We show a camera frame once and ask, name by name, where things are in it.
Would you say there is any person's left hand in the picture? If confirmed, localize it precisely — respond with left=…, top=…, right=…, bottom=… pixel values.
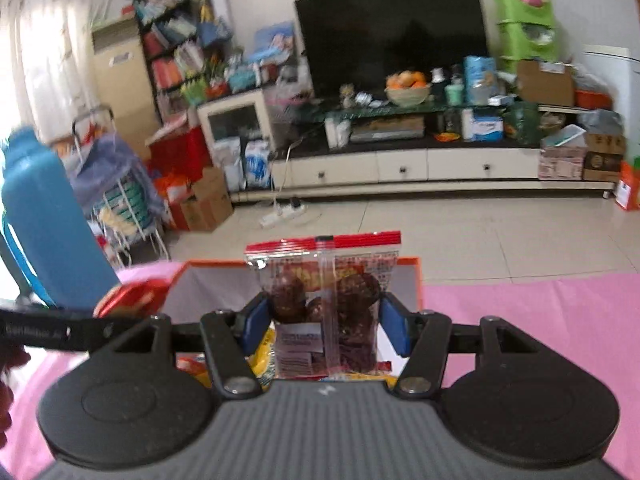
left=0, top=347, right=32, bottom=448

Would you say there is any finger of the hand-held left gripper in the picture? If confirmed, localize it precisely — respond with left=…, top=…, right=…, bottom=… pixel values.
left=64, top=317, right=123, bottom=353

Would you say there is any blue tissue pack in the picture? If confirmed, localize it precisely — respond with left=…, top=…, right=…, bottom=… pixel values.
left=464, top=56, right=499, bottom=104

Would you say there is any yellow clear snack packet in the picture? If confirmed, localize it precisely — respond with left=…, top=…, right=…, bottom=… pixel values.
left=249, top=341, right=277, bottom=392

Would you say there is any brown cardboard box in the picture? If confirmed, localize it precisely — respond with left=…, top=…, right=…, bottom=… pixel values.
left=516, top=60, right=576, bottom=107

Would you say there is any pink floral tablecloth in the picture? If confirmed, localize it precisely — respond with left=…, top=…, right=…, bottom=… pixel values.
left=0, top=264, right=640, bottom=480

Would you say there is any white freezer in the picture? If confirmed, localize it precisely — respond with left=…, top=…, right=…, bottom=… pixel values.
left=581, top=45, right=640, bottom=113

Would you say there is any standing air conditioner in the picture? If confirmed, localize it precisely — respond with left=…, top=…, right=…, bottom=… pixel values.
left=91, top=14, right=165, bottom=162

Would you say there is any silver media player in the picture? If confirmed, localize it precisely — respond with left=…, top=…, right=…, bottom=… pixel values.
left=350, top=117, right=426, bottom=144

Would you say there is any black bookshelf with books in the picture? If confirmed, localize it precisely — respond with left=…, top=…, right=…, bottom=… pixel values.
left=127, top=0, right=235, bottom=122

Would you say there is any white TV stand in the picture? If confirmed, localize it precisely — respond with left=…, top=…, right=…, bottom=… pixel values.
left=227, top=104, right=619, bottom=204

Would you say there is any green plastic rack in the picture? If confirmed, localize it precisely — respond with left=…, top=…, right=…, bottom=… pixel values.
left=490, top=0, right=559, bottom=75

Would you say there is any white power strip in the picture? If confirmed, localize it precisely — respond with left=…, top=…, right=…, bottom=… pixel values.
left=260, top=198, right=307, bottom=227

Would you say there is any red-topped clear snack packet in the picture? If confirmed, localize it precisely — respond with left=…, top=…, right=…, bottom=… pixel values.
left=245, top=231, right=403, bottom=379

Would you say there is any red snack packet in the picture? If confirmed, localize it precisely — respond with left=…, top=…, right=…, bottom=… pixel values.
left=94, top=280, right=175, bottom=319

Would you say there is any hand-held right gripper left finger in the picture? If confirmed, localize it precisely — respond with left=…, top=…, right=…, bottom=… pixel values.
left=100, top=292, right=274, bottom=402

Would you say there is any open cardboard box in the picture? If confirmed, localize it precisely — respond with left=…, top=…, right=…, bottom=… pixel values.
left=167, top=167, right=235, bottom=232

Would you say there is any wire cart with blue bag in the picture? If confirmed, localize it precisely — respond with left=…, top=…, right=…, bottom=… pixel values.
left=70, top=105, right=168, bottom=267

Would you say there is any black television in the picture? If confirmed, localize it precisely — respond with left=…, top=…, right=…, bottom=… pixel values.
left=294, top=0, right=491, bottom=102

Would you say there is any blue and white box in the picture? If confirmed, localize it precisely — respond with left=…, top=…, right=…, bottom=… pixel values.
left=462, top=109, right=505, bottom=142

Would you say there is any white glass-door cabinet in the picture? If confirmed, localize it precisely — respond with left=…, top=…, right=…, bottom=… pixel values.
left=197, top=89, right=275, bottom=162

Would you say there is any orange box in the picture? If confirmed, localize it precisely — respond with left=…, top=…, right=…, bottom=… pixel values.
left=160, top=257, right=424, bottom=378

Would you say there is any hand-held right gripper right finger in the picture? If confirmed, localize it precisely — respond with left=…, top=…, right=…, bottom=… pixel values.
left=377, top=292, right=551, bottom=402

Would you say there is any blue thermos flask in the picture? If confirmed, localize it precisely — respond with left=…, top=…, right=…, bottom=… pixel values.
left=0, top=127, right=122, bottom=312

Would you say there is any bowl of oranges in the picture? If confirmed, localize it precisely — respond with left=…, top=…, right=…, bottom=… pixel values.
left=385, top=71, right=432, bottom=107

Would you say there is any white curtain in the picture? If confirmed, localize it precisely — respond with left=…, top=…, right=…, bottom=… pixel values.
left=0, top=0, right=122, bottom=147

